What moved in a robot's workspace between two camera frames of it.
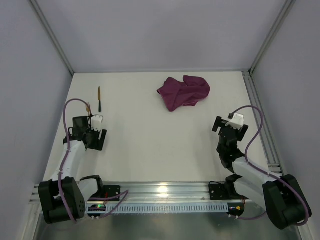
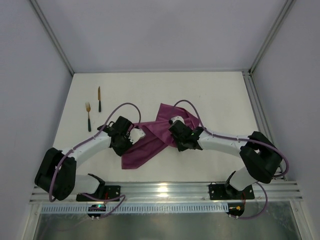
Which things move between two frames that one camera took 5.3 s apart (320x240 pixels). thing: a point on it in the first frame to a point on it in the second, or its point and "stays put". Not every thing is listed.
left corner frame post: (54, 39) stays put
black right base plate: (217, 192) stays put
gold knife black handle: (99, 99) stays put
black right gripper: (217, 124) to (176, 128)
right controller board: (236, 209) stays put
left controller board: (96, 208) stays put
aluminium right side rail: (268, 140) stays put
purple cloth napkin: (176, 94) to (158, 133)
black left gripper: (100, 140) to (127, 139)
